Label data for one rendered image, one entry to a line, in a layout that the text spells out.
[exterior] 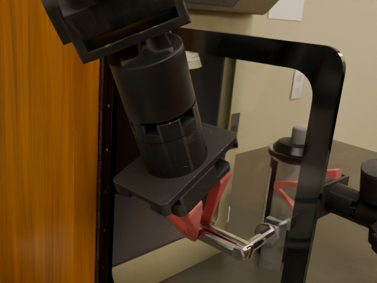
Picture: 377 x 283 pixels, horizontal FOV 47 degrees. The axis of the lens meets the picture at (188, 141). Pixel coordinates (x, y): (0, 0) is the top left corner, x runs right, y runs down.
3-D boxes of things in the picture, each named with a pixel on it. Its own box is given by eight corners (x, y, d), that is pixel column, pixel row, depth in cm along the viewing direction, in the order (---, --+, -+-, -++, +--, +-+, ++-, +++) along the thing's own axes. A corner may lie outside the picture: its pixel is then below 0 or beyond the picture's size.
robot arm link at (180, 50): (105, 63, 29) (187, 39, 29) (100, 27, 34) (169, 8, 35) (133, 144, 33) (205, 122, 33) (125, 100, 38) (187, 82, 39)
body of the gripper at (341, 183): (313, 183, 77) (352, 197, 72) (340, 172, 84) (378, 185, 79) (307, 215, 79) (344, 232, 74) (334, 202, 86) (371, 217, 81)
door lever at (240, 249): (202, 218, 49) (204, 197, 48) (276, 251, 43) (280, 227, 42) (170, 234, 45) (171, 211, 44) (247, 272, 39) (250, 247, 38)
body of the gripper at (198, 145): (116, 195, 38) (88, 128, 34) (189, 131, 44) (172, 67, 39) (169, 223, 34) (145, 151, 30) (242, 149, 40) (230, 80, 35)
